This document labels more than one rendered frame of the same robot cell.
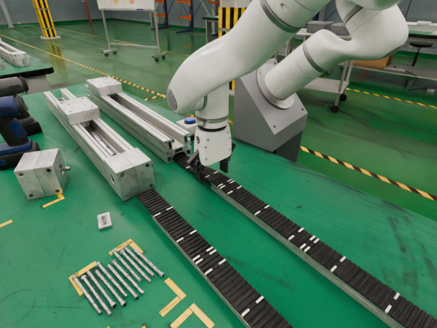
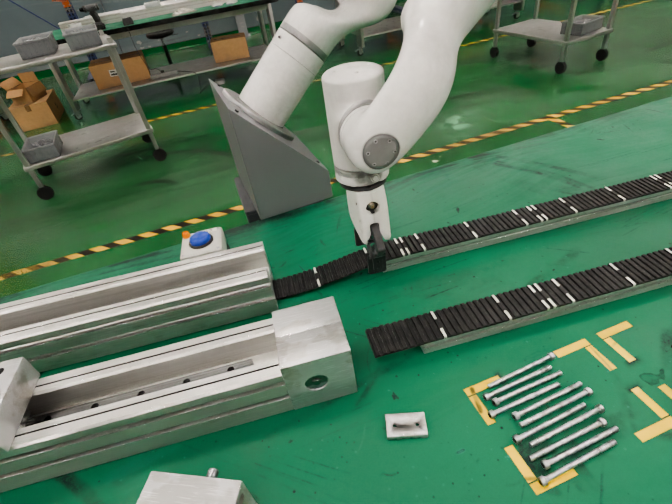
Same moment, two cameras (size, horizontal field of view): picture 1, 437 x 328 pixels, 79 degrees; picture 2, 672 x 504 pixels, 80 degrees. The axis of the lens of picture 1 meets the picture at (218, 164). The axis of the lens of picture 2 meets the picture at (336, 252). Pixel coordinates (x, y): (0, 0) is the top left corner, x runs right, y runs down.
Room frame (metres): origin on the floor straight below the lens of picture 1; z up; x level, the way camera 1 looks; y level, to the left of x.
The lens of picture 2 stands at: (0.39, 0.52, 1.28)
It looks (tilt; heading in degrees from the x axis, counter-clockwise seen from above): 39 degrees down; 302
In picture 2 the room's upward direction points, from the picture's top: 9 degrees counter-clockwise
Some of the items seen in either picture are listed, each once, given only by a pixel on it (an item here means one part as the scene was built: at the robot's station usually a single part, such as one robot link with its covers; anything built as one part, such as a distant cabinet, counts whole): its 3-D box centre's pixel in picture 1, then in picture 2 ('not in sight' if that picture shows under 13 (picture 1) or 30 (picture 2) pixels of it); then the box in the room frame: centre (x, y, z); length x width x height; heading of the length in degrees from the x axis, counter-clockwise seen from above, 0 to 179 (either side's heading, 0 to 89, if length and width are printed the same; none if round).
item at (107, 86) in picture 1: (105, 88); not in sight; (1.28, 0.55, 0.87); 0.16 x 0.11 x 0.07; 40
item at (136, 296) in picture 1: (121, 280); (556, 407); (0.31, 0.19, 0.78); 0.11 x 0.01 x 0.01; 48
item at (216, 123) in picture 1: (211, 118); (362, 168); (0.64, 0.02, 0.99); 0.09 x 0.08 x 0.03; 130
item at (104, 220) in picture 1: (104, 220); (406, 425); (0.48, 0.28, 0.78); 0.05 x 0.03 x 0.01; 26
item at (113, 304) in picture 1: (100, 287); (567, 439); (0.30, 0.23, 0.78); 0.11 x 0.01 x 0.01; 47
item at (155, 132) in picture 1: (128, 113); (34, 334); (1.09, 0.39, 0.82); 0.80 x 0.10 x 0.09; 40
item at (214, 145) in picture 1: (212, 140); (365, 201); (0.64, 0.02, 0.93); 0.10 x 0.07 x 0.11; 130
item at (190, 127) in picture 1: (188, 129); (206, 255); (0.95, 0.12, 0.81); 0.10 x 0.08 x 0.06; 130
